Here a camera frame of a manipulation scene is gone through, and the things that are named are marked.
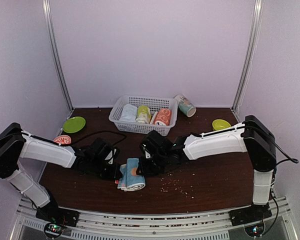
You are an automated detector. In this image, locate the front aluminium rail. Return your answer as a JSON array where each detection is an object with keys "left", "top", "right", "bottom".
[{"left": 9, "top": 197, "right": 298, "bottom": 240}]

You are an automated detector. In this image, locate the left aluminium frame post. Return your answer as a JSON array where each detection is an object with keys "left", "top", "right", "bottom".
[{"left": 42, "top": 0, "right": 74, "bottom": 112}]

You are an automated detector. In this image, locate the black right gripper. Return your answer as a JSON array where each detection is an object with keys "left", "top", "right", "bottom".
[{"left": 136, "top": 151, "right": 169, "bottom": 177}]

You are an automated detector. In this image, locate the green plate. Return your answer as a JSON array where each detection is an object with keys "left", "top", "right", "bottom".
[{"left": 62, "top": 116, "right": 86, "bottom": 134}]

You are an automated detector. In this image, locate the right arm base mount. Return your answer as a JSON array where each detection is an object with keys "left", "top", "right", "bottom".
[{"left": 228, "top": 203, "right": 272, "bottom": 227}]

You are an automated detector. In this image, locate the blue patterned towel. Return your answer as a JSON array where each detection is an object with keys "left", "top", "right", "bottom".
[{"left": 117, "top": 158, "right": 146, "bottom": 192}]

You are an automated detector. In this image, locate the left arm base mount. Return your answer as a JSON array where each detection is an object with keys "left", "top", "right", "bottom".
[{"left": 32, "top": 197, "right": 80, "bottom": 227}]

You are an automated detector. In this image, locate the white rolled towel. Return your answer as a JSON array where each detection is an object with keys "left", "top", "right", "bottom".
[{"left": 119, "top": 104, "right": 138, "bottom": 123}]

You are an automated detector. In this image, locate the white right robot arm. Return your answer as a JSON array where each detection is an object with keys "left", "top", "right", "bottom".
[{"left": 137, "top": 115, "right": 277, "bottom": 221}]

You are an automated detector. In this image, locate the orange bunny towel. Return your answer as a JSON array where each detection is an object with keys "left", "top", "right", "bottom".
[{"left": 152, "top": 108, "right": 172, "bottom": 126}]

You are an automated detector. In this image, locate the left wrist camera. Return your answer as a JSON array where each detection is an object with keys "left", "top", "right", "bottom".
[{"left": 105, "top": 148, "right": 120, "bottom": 165}]

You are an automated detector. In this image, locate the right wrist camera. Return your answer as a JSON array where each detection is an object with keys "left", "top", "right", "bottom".
[{"left": 142, "top": 147, "right": 152, "bottom": 159}]

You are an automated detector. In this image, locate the green rolled towel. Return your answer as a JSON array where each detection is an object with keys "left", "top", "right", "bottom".
[{"left": 135, "top": 105, "right": 152, "bottom": 124}]

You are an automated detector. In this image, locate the green bowl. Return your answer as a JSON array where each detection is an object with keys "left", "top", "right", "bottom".
[{"left": 212, "top": 119, "right": 231, "bottom": 131}]

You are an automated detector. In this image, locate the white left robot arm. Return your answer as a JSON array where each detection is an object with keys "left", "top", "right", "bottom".
[{"left": 0, "top": 122, "right": 122, "bottom": 222}]

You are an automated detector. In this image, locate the teal patterned paper cup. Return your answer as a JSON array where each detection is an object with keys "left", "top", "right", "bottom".
[{"left": 174, "top": 94, "right": 197, "bottom": 118}]

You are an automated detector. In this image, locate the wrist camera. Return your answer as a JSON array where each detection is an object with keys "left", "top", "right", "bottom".
[
  {"left": 105, "top": 148, "right": 120, "bottom": 165},
  {"left": 142, "top": 147, "right": 152, "bottom": 159}
]

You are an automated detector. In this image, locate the right aluminium frame post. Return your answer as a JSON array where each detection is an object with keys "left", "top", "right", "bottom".
[{"left": 232, "top": 0, "right": 263, "bottom": 116}]

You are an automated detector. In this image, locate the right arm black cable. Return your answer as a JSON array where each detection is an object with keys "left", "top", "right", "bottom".
[{"left": 244, "top": 123, "right": 300, "bottom": 166}]

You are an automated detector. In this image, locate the aluminium frame post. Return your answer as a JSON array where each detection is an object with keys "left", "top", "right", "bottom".
[
  {"left": 42, "top": 0, "right": 74, "bottom": 112},
  {"left": 232, "top": 0, "right": 263, "bottom": 116}
]

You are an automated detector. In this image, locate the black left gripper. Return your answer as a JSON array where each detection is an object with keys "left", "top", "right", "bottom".
[{"left": 90, "top": 157, "right": 123, "bottom": 181}]

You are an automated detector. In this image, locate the white plastic basket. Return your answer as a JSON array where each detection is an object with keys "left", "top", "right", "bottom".
[{"left": 109, "top": 95, "right": 178, "bottom": 136}]

